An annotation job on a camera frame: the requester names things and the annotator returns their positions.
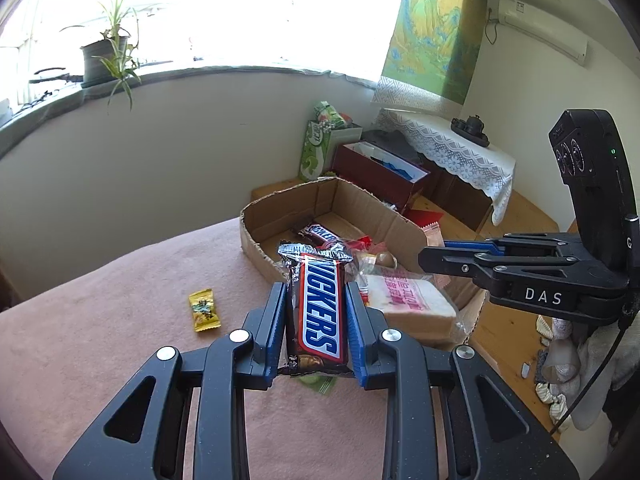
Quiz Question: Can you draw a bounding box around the green wrapped candy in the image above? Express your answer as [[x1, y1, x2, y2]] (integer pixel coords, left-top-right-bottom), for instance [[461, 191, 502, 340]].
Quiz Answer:
[[296, 372, 339, 398]]

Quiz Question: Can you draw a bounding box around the pink snack packet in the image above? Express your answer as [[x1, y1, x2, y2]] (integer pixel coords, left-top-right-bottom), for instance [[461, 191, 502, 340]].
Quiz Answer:
[[420, 222, 447, 287]]

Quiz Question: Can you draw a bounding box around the red envelope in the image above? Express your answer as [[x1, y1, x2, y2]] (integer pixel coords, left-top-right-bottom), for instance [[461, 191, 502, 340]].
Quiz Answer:
[[404, 209, 444, 227]]

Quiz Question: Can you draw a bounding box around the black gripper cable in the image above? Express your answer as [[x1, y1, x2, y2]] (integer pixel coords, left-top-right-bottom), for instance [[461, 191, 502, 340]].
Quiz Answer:
[[549, 215, 640, 437]]

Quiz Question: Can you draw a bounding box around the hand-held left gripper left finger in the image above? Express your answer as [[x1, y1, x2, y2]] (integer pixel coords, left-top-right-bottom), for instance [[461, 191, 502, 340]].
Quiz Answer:
[[52, 282, 289, 480]]

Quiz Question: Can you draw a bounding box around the green and white carton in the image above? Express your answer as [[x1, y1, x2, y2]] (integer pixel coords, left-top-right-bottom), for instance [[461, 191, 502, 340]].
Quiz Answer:
[[298, 119, 364, 182]]

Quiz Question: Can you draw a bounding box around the dark red gift box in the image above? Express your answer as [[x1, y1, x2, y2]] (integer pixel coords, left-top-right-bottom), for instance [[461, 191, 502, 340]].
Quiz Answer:
[[331, 142, 432, 217]]

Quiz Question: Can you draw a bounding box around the white air conditioner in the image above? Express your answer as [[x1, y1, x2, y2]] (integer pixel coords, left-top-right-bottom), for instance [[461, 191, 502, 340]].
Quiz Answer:
[[497, 0, 589, 67]]

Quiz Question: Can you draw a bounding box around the cardboard box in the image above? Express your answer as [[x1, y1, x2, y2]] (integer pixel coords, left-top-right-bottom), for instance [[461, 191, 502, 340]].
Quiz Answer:
[[239, 176, 490, 352]]

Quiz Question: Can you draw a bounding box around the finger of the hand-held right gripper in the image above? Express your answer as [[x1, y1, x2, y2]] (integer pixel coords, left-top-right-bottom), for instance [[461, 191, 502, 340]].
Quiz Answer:
[[418, 246, 596, 289], [443, 232, 584, 259]]

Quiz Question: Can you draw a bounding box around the table with lace cloth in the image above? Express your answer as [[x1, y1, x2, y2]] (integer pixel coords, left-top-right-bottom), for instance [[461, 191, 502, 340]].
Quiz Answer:
[[374, 108, 517, 226]]

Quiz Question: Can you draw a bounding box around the potted spider plant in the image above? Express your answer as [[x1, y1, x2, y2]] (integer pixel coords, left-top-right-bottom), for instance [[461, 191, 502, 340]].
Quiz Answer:
[[59, 0, 144, 112]]

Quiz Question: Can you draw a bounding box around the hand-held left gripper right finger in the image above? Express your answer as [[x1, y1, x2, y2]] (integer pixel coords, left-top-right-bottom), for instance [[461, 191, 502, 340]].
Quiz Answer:
[[344, 281, 581, 480]]

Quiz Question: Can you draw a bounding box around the yellow wrapped candy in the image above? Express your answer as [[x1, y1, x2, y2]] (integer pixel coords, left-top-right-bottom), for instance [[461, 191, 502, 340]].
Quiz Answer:
[[187, 288, 222, 334]]

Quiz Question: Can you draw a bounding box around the dark cloth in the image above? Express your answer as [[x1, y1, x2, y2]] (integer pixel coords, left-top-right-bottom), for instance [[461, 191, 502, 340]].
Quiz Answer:
[[361, 130, 427, 162]]

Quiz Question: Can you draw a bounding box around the dark tea set tray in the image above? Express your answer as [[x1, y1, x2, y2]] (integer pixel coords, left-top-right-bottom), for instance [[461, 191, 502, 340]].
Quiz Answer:
[[451, 114, 491, 149]]

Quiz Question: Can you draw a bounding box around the bread packet with pink print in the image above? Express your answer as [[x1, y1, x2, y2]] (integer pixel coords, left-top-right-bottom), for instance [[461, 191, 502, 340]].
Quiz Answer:
[[352, 266, 480, 347]]

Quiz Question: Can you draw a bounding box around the green landscape wall scroll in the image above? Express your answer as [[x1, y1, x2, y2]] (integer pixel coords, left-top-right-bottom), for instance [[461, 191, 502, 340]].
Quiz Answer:
[[371, 0, 489, 112]]

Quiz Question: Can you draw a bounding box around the wooden cabinet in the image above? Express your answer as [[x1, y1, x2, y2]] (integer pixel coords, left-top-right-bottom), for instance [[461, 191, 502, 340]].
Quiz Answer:
[[422, 162, 496, 233]]

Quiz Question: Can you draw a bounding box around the brown chocolate bar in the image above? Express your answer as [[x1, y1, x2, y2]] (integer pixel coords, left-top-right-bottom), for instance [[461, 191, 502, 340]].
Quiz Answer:
[[276, 241, 356, 377], [291, 216, 347, 252]]

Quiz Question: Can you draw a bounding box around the green snack packet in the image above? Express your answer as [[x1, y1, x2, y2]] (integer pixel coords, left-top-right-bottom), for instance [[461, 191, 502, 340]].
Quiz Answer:
[[313, 101, 351, 129]]

